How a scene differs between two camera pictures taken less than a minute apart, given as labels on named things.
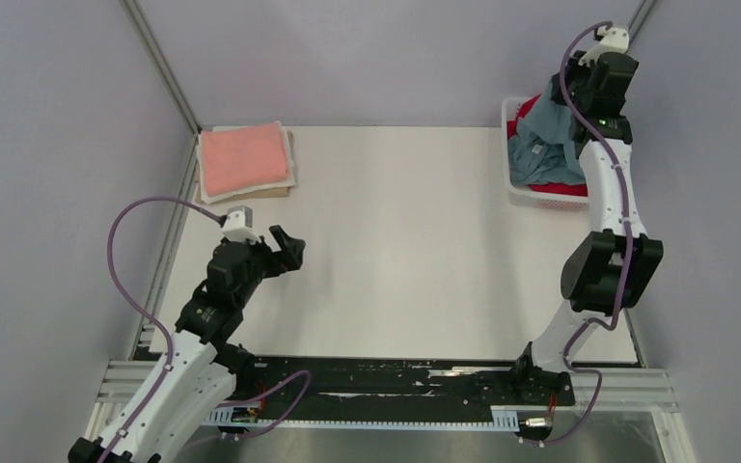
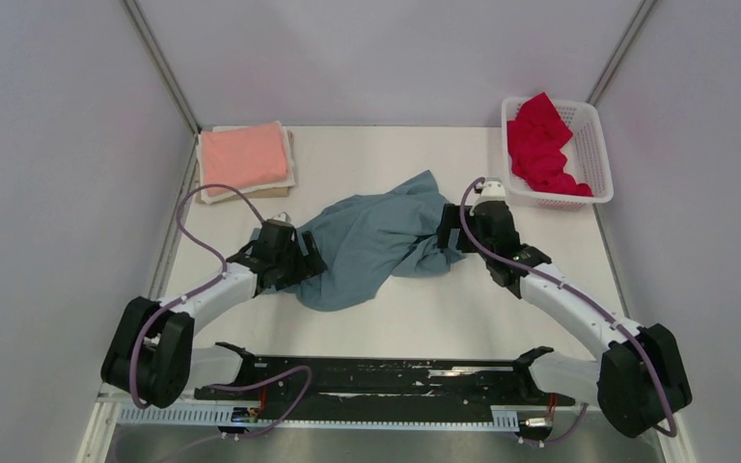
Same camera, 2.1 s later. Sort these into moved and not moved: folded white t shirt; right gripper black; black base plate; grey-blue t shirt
Moved: right gripper black; grey-blue t shirt
Not moved: folded white t shirt; black base plate
